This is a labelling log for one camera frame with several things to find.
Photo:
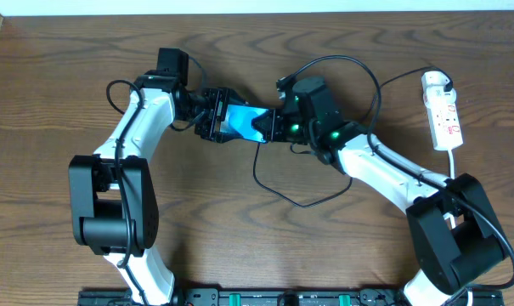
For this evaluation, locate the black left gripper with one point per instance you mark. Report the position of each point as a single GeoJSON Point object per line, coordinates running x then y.
{"type": "Point", "coordinates": [214, 114]}

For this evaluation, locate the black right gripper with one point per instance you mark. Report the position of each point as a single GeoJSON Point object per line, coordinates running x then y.
{"type": "Point", "coordinates": [277, 126]}

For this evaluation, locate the blue Samsung Galaxy smartphone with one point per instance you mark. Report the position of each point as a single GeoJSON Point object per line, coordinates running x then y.
{"type": "Point", "coordinates": [238, 122]}

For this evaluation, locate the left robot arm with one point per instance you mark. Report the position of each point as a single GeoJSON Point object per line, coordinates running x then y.
{"type": "Point", "coordinates": [113, 204]}

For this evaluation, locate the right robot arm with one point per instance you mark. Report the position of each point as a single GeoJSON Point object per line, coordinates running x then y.
{"type": "Point", "coordinates": [454, 229]}

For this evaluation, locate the white charger adapter plug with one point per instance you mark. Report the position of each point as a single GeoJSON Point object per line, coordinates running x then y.
{"type": "Point", "coordinates": [438, 89]}

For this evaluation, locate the white power strip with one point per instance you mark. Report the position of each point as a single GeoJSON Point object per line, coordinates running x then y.
{"type": "Point", "coordinates": [445, 127]}

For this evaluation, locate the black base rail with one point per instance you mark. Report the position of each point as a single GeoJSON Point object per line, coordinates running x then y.
{"type": "Point", "coordinates": [215, 297]}

